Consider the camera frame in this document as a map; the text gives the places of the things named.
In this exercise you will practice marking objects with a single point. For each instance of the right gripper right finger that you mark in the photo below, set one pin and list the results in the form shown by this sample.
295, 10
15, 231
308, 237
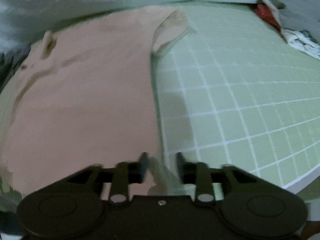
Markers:
198, 174

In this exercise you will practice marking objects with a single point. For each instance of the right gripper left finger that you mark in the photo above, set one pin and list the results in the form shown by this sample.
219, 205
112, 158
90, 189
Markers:
123, 175

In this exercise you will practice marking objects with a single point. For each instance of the beige shirt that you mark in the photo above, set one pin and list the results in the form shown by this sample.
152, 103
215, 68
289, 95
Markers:
84, 96

